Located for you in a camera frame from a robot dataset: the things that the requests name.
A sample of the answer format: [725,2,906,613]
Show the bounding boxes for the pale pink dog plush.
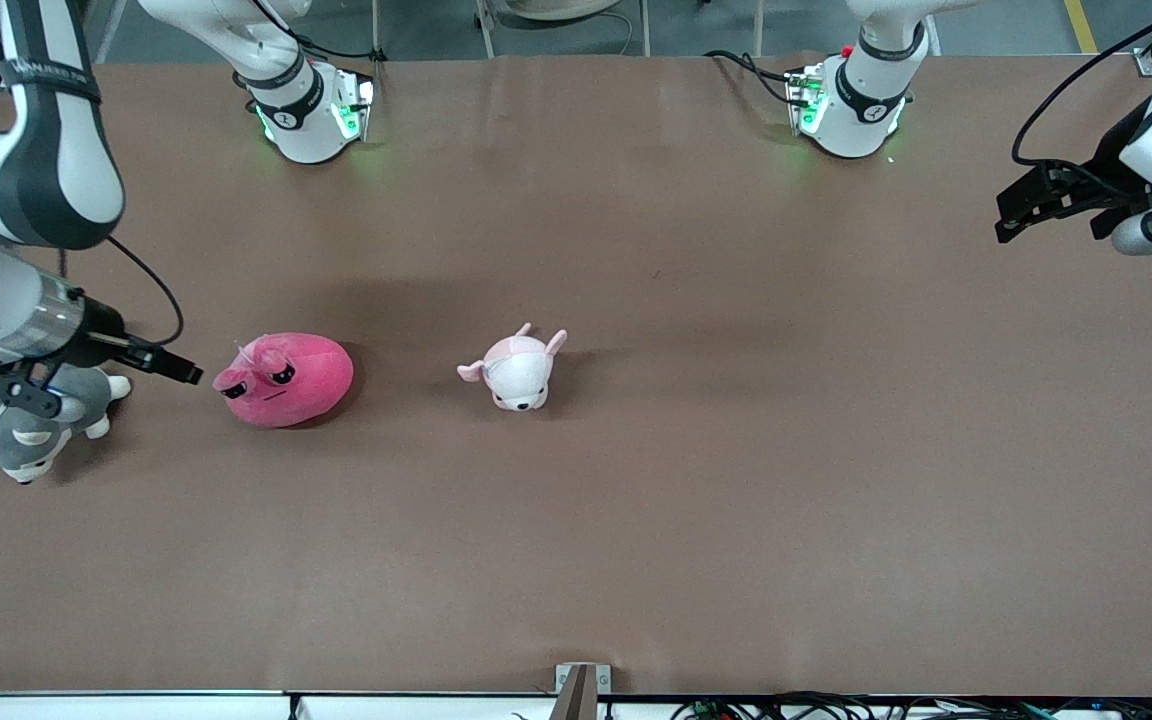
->
[456,322,569,413]

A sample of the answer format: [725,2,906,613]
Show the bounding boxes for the brown table cover sheet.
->
[0,52,1152,699]

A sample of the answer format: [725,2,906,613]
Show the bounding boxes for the black right arm base cable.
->
[251,0,383,63]

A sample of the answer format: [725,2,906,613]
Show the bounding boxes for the hot pink round plush toy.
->
[212,332,355,429]

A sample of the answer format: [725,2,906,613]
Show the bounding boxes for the black arm base cable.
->
[251,0,383,63]
[703,48,807,107]

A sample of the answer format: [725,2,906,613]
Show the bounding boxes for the metal bracket at table edge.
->
[554,662,612,720]

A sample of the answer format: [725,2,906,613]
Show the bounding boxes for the white round object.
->
[504,0,629,23]

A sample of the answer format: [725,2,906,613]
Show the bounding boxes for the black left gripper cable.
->
[1011,0,1152,193]

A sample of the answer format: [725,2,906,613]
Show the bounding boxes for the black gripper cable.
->
[1011,0,1152,193]
[56,235,186,351]

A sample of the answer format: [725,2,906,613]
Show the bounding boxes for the grey husky plush toy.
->
[0,365,133,486]

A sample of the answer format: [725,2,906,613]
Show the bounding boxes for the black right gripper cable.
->
[56,235,186,351]

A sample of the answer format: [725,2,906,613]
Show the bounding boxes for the black left arm base cable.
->
[703,48,807,107]

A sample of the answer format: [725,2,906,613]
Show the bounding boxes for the tangled cable bundle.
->
[671,692,1152,720]

